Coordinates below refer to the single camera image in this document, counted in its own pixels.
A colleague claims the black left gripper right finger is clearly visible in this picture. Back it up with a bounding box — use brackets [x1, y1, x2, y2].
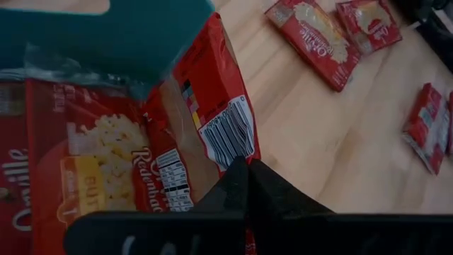
[247, 159, 453, 255]

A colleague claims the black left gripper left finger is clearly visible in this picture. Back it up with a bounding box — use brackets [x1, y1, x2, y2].
[63, 157, 248, 255]

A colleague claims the teal plastic basket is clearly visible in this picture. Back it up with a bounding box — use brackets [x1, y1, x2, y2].
[0, 0, 215, 102]

